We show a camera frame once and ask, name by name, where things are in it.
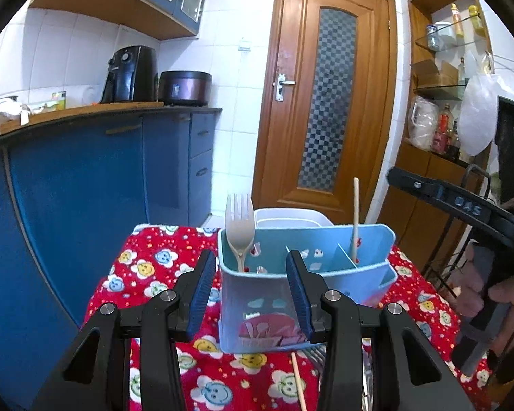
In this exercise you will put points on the person's right hand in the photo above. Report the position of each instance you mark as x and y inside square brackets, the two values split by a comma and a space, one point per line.
[512, 304]

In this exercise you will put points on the clear plastic bag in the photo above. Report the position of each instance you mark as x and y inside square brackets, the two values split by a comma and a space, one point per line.
[423, 124]

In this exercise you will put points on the wall switch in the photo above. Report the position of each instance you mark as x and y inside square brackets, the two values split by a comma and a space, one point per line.
[244, 45]

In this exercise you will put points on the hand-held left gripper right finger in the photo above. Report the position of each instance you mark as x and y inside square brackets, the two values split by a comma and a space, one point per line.
[300, 304]

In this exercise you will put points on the red bottle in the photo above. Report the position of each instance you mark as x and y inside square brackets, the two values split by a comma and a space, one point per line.
[443, 130]

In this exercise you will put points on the white plastic bag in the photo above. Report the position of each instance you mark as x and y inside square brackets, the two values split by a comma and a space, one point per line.
[479, 115]

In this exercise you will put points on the yellow bottle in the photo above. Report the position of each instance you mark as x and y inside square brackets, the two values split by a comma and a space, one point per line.
[456, 21]
[475, 21]

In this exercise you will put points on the black air fryer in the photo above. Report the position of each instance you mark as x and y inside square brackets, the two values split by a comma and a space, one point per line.
[128, 72]

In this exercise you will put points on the wooden chopstick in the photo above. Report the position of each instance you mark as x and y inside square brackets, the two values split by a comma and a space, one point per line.
[355, 209]
[299, 379]

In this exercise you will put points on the glass jar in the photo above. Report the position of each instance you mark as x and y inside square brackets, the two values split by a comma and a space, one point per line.
[432, 37]

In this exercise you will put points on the beige fork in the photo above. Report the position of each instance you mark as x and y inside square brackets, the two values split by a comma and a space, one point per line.
[240, 227]

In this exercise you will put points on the silver fork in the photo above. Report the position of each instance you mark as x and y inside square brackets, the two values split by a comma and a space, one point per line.
[315, 355]

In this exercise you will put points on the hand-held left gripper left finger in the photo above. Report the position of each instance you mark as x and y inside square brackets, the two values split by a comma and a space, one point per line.
[199, 299]

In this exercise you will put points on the white plastic basket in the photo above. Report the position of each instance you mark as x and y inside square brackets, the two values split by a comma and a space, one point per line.
[291, 216]

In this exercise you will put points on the white cloth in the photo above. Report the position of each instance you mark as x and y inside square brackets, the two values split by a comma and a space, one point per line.
[0, 111]

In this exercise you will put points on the wooden shelf unit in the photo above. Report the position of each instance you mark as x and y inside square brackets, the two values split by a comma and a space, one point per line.
[411, 167]

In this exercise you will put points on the red smiley printed tablecloth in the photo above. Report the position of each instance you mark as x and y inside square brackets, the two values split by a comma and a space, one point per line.
[154, 248]

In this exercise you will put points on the wooden door with glass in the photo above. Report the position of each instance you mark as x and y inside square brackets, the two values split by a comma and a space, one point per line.
[291, 137]

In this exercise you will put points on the dark rice cooker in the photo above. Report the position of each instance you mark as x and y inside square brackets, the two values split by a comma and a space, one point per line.
[184, 87]

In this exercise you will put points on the small green yellow box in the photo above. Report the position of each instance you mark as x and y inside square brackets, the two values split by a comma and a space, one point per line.
[59, 100]

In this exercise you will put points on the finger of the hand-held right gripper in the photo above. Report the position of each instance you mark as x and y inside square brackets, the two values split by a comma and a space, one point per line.
[415, 185]

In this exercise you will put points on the blue plastic utensil holder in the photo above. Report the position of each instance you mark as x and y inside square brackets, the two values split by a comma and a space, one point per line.
[261, 291]

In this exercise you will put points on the blue kitchen base cabinet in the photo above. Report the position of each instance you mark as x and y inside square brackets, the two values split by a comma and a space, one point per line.
[90, 171]

